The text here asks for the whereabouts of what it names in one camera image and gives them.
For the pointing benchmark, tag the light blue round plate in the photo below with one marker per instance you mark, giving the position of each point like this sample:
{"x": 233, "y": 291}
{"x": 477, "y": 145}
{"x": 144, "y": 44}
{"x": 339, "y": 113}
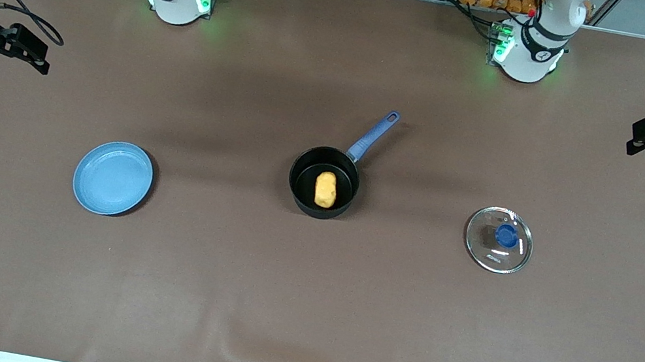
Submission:
{"x": 112, "y": 178}

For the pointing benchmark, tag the glass lid with blue knob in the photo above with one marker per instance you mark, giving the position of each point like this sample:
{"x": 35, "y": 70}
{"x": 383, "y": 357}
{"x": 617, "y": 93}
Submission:
{"x": 506, "y": 237}

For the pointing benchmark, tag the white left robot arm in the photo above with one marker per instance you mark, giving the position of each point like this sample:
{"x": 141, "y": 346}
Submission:
{"x": 526, "y": 58}

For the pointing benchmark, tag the yellow potato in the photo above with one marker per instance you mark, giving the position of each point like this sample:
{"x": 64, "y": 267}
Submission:
{"x": 325, "y": 189}

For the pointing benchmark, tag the brown table cloth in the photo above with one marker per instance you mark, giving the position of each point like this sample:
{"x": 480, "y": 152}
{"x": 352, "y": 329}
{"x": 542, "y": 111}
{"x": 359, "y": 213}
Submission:
{"x": 301, "y": 303}

